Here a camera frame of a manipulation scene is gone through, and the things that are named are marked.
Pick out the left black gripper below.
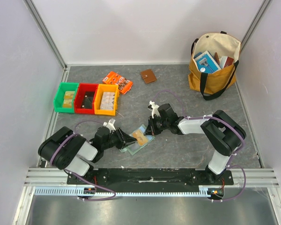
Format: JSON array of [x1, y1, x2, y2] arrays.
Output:
[[102, 127, 137, 150]]

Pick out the green card holder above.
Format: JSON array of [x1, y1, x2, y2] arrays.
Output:
[[119, 124, 155, 155]]

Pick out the orange credit card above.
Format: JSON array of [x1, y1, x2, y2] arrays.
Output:
[[131, 129, 149, 146]]

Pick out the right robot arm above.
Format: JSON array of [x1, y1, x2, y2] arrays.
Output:
[[144, 101, 246, 185]]

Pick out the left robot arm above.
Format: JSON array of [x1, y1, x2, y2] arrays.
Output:
[[38, 126, 137, 184]]

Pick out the gold cards in green bin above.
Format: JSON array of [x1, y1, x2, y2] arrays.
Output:
[[62, 91, 75, 108]]

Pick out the white boxes in yellow bin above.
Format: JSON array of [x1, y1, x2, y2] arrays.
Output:
[[100, 92, 115, 111]]

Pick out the yellow plastic bin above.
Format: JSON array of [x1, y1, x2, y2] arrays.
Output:
[[94, 84, 119, 116]]

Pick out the black item in red bin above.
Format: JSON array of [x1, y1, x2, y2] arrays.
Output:
[[81, 91, 95, 109]]

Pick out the orange snack package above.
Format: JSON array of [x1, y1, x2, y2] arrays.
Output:
[[102, 71, 133, 95]]

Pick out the brown leather wallet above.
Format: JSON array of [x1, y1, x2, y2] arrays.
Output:
[[140, 69, 157, 84]]

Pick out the red plastic bin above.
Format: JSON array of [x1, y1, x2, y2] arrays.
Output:
[[74, 83, 98, 114]]

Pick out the green plastic bin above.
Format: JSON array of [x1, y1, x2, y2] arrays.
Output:
[[53, 82, 79, 113]]

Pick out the yellow canvas tote bag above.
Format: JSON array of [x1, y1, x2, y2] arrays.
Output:
[[188, 31, 241, 101]]

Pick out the blue razor box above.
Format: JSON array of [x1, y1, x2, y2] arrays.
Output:
[[194, 51, 221, 74]]

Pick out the red white box in bag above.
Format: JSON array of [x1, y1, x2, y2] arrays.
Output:
[[219, 56, 234, 69]]

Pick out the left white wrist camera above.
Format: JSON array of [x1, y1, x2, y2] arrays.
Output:
[[103, 119, 116, 132]]

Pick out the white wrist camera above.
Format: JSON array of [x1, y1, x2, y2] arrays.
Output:
[[148, 101, 160, 118], [103, 119, 116, 132]]

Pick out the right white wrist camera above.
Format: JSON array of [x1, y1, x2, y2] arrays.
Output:
[[148, 101, 160, 118]]

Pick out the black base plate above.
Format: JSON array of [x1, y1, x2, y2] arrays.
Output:
[[67, 167, 235, 193]]

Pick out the aluminium cable duct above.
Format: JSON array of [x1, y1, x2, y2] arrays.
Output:
[[34, 187, 211, 197]]

